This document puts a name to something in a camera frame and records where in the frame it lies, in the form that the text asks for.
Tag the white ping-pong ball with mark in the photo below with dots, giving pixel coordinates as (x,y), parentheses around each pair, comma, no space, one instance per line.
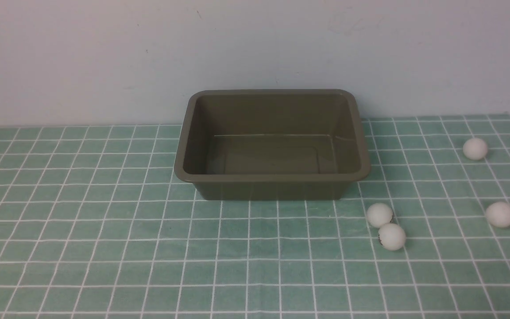
(391,237)

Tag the white ping-pong ball edge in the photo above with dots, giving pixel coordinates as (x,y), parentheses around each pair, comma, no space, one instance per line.
(498,214)

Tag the olive green plastic bin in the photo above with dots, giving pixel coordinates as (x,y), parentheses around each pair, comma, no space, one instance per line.
(272,144)

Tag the green checkered tablecloth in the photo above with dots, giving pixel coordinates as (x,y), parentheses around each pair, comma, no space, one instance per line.
(94,225)

